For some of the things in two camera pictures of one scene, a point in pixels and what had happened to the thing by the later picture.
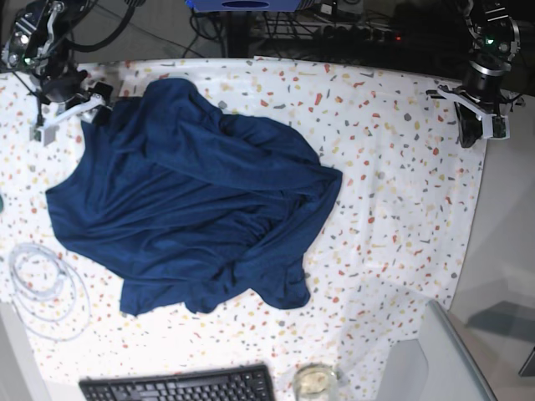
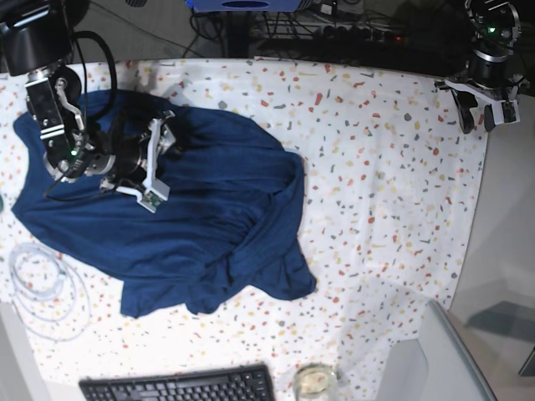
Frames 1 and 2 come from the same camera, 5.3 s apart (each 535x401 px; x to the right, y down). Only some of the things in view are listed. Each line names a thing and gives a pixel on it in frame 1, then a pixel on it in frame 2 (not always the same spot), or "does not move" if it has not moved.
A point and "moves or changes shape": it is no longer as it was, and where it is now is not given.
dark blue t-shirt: (192, 207) moves or changes shape
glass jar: (316, 382) does not move
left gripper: (95, 110) → (150, 195)
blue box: (244, 6) does not move
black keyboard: (247, 383) does not move
